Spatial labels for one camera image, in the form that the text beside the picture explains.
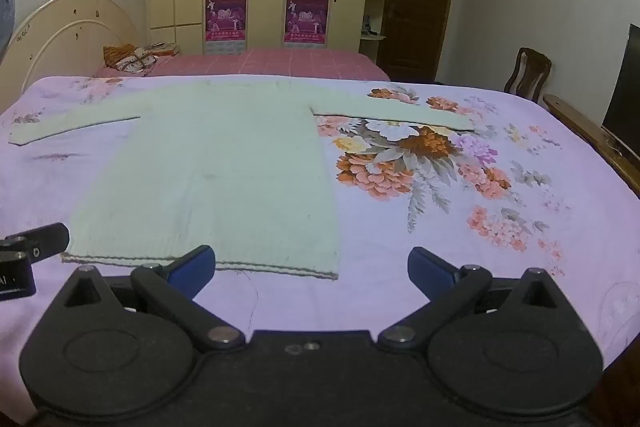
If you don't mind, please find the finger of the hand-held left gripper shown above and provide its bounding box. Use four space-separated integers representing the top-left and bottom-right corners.
0 223 70 264

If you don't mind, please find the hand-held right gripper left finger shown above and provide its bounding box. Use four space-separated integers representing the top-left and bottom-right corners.
50 245 247 353

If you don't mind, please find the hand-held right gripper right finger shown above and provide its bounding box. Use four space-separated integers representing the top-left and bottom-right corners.
377 247 576 352

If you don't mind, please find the light green knit sweater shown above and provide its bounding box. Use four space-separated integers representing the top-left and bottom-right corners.
9 79 476 282

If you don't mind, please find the floral lilac blanket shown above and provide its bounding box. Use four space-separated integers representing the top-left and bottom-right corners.
0 74 640 378

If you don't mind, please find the orange patterned pillow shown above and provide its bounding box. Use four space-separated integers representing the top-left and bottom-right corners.
103 44 162 73

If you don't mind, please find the cream arched headboard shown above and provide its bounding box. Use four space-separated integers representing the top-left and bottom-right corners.
0 0 146 108

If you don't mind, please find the wooden television stand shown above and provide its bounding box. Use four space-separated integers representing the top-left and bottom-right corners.
543 94 640 198

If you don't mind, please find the dark wooden chair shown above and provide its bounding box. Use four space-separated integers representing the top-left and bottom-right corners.
502 47 553 104

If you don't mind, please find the black television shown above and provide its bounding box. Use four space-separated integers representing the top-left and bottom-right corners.
601 23 640 158

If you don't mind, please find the purple wall poster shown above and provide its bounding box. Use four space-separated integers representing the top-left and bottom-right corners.
283 0 330 53
203 0 248 54

